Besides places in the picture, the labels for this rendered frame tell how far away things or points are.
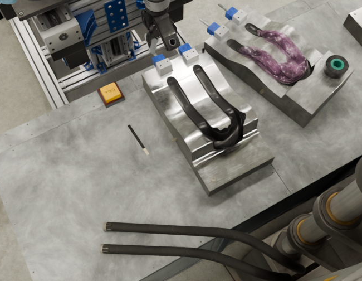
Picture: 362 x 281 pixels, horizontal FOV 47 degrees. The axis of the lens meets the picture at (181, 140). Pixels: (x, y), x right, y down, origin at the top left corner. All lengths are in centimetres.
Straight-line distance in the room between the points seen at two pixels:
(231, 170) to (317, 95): 41
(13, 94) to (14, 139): 111
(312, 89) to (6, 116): 178
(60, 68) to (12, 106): 41
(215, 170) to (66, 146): 55
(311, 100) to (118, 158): 71
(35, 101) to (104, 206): 132
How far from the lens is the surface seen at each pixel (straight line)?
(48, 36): 157
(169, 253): 133
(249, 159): 143
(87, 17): 171
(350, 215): 92
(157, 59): 155
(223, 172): 140
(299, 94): 153
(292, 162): 153
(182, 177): 145
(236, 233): 129
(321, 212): 97
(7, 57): 288
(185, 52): 155
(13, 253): 236
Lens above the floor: 218
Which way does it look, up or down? 66 degrees down
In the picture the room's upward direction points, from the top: straight up
